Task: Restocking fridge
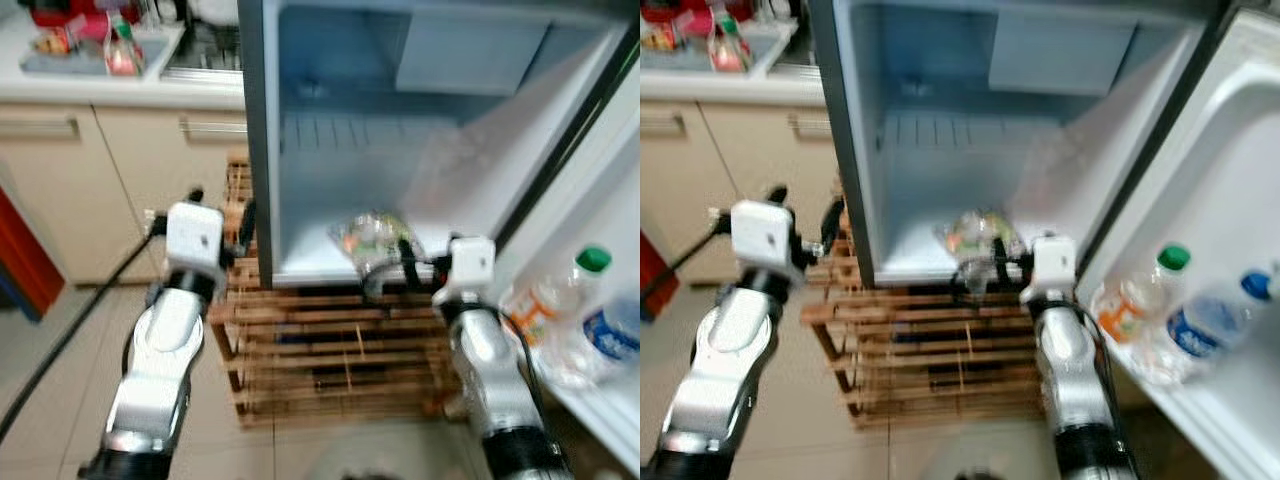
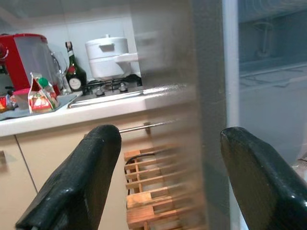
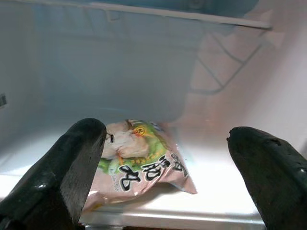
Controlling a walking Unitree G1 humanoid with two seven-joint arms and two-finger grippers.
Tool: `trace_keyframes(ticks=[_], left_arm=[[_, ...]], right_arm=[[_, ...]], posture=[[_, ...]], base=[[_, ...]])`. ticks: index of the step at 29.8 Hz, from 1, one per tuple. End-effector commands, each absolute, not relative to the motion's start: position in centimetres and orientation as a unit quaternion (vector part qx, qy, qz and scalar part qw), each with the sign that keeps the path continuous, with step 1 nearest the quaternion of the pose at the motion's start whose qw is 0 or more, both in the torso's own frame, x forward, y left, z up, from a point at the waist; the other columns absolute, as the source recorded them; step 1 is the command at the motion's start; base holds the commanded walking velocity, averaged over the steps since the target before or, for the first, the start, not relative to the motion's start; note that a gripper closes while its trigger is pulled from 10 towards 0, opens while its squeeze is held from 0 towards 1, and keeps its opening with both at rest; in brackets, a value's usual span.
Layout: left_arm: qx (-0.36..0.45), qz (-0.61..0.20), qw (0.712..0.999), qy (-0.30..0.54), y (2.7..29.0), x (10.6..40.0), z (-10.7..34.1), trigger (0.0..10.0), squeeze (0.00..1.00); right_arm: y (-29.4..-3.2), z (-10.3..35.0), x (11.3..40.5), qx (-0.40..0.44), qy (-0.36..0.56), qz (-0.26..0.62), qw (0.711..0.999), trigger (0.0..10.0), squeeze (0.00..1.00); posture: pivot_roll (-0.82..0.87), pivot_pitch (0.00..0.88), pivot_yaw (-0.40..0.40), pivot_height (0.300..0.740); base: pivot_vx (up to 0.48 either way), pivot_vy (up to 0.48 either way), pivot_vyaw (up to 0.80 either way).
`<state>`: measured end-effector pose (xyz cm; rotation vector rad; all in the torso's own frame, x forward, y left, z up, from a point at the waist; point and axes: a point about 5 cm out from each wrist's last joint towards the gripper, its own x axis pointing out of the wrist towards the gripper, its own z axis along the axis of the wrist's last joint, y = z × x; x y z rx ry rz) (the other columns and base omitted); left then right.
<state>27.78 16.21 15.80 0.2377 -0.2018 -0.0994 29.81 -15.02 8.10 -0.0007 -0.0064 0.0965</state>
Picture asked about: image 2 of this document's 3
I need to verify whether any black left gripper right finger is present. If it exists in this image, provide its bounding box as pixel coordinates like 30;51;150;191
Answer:
220;126;307;230

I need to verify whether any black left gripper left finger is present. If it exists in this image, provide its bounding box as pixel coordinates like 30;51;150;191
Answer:
15;124;122;230

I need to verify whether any mini fridge door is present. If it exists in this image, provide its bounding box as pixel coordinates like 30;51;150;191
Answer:
130;0;232;230

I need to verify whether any grey mini fridge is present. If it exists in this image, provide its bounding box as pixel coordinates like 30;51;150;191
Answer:
223;0;307;230

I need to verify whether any beige kitchen base cabinet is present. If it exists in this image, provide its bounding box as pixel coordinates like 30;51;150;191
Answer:
0;91;200;230

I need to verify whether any wooden slatted rack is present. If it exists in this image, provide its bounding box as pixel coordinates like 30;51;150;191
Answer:
123;143;208;230

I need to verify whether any grey counter mat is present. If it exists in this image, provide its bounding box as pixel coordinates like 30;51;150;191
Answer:
0;92;84;121

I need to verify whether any red white green-capped carton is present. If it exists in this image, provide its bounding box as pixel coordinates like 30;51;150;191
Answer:
27;72;59;114

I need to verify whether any steel gas stove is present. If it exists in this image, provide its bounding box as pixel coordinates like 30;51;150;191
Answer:
68;73;144;109

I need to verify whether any pink lidded clear container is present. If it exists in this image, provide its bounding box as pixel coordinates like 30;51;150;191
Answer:
12;88;32;110

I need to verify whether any dark green wine bottle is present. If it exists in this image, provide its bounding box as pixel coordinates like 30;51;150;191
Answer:
65;41;87;92

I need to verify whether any red snack packet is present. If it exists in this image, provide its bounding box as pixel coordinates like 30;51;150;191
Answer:
0;95;19;113

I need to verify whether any clear wine glass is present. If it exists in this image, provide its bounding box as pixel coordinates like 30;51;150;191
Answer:
51;51;72;96

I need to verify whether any red coffee machine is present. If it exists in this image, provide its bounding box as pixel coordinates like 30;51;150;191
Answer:
0;33;61;96

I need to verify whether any steel drawer handle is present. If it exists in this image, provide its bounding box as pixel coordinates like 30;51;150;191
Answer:
118;120;176;134

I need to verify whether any white pot with handle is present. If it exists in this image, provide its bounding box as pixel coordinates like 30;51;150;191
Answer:
85;34;140;81

